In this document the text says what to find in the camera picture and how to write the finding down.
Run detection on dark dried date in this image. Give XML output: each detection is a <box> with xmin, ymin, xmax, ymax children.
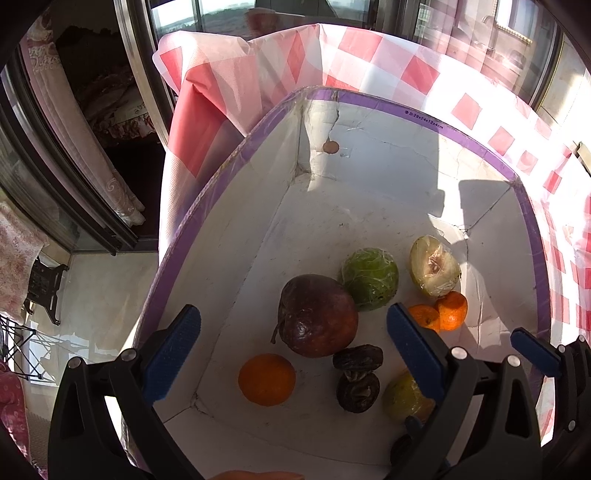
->
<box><xmin>336</xmin><ymin>370</ymin><xmax>380</xmax><ymax>414</ymax></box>
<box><xmin>332</xmin><ymin>344</ymin><xmax>384</xmax><ymax>372</ymax></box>

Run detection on black folding rack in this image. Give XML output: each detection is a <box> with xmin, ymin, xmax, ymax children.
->
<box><xmin>0</xmin><ymin>314</ymin><xmax>40</xmax><ymax>384</ymax></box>

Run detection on dark window frame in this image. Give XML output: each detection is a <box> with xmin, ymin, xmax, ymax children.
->
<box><xmin>0</xmin><ymin>0</ymin><xmax>259</xmax><ymax>254</ymax></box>

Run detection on black metal stand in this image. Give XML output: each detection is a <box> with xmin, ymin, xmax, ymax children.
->
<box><xmin>23</xmin><ymin>257</ymin><xmax>70</xmax><ymax>326</ymax></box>

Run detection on green cabbage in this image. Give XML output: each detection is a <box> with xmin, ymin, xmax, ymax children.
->
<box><xmin>341</xmin><ymin>248</ymin><xmax>400</xmax><ymax>312</ymax></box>

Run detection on dark pink cloth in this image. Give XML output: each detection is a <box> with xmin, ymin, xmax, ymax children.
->
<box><xmin>0</xmin><ymin>362</ymin><xmax>32</xmax><ymax>462</ymax></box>

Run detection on small tangerine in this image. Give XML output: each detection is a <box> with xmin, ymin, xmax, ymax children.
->
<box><xmin>436</xmin><ymin>291</ymin><xmax>468</xmax><ymax>332</ymax></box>
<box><xmin>409</xmin><ymin>304</ymin><xmax>440</xmax><ymax>332</ymax></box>

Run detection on cut pear half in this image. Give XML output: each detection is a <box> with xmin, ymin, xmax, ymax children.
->
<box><xmin>409</xmin><ymin>234</ymin><xmax>462</xmax><ymax>298</ymax></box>

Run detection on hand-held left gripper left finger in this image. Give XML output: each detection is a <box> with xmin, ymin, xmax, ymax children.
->
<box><xmin>46</xmin><ymin>304</ymin><xmax>204</xmax><ymax>480</ymax></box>

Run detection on red apple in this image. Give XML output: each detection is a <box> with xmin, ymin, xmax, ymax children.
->
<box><xmin>276</xmin><ymin>274</ymin><xmax>360</xmax><ymax>358</ymax></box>

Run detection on large orange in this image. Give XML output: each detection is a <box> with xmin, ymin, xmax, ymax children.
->
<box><xmin>238</xmin><ymin>353</ymin><xmax>296</xmax><ymax>407</ymax></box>

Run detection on pink floral cloth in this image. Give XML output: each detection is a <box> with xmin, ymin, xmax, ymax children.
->
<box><xmin>0</xmin><ymin>203</ymin><xmax>51</xmax><ymax>324</ymax></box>

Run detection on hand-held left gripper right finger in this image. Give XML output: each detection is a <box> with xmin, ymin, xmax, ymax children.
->
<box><xmin>385</xmin><ymin>302</ymin><xmax>543</xmax><ymax>480</ymax></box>

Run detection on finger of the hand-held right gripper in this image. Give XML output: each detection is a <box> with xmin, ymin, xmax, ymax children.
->
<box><xmin>390</xmin><ymin>414</ymin><xmax>426</xmax><ymax>468</ymax></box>
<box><xmin>510</xmin><ymin>327</ymin><xmax>591</xmax><ymax>437</ymax></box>

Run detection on white box with purple rim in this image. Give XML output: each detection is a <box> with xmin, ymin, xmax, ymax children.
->
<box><xmin>122</xmin><ymin>85</ymin><xmax>552</xmax><ymax>480</ymax></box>

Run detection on pink lace curtain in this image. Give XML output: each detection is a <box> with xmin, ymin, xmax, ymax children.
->
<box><xmin>18</xmin><ymin>9</ymin><xmax>148</xmax><ymax>227</ymax></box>

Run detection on red white checked tablecloth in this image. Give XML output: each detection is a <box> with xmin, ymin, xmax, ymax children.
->
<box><xmin>152</xmin><ymin>23</ymin><xmax>591</xmax><ymax>444</ymax></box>

